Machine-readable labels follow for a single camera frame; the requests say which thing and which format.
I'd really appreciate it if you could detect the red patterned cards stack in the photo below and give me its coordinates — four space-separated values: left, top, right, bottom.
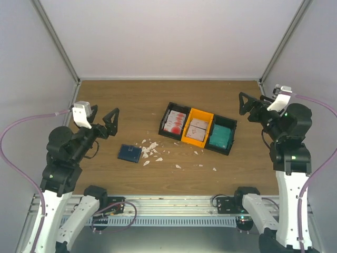
163 110 186 135

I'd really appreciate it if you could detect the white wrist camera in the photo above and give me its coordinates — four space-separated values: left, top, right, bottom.
267 84 292 113
72 101 92 129

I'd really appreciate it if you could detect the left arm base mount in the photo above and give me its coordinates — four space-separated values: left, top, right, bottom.
91 196 125 231

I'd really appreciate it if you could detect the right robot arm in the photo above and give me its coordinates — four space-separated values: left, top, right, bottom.
233 92 316 252

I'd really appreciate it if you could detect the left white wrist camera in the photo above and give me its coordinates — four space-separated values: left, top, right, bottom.
72 101 92 129

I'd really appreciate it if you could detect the white pink cards stack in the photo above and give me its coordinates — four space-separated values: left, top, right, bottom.
186 118 209 142

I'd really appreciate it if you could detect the orange bin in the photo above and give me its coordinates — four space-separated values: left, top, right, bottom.
181 108 214 148

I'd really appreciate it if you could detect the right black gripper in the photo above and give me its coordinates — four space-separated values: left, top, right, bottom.
239 92 284 141

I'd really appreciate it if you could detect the aluminium frame post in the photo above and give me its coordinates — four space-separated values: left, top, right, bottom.
31 0 81 85
258 0 313 87

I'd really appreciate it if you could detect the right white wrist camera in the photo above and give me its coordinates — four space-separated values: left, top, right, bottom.
267 84 292 113

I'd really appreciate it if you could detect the left aluminium frame post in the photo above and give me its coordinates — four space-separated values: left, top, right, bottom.
31 0 81 85

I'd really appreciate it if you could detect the white paper scrap pile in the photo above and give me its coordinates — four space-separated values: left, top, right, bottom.
140 142 163 166

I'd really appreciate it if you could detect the black bin left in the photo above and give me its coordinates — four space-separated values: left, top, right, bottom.
158 102 191 140

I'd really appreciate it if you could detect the black bin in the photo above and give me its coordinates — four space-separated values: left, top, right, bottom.
158 102 191 140
204 114 237 155

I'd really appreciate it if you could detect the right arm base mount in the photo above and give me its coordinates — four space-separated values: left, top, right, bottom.
211 194 254 233

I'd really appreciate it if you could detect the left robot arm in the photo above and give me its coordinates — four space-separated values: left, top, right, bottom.
23 101 120 252

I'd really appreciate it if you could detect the black bin right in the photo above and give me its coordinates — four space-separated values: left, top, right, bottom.
204 114 237 155

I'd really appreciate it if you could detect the right aluminium frame post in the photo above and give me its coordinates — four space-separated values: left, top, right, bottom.
258 0 313 87

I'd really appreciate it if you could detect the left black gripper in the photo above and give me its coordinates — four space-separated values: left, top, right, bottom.
72 104 120 162

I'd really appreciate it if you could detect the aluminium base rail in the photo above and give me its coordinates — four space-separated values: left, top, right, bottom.
28 194 314 219

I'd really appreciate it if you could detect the grey slotted cable duct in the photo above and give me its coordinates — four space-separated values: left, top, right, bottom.
94 216 236 228

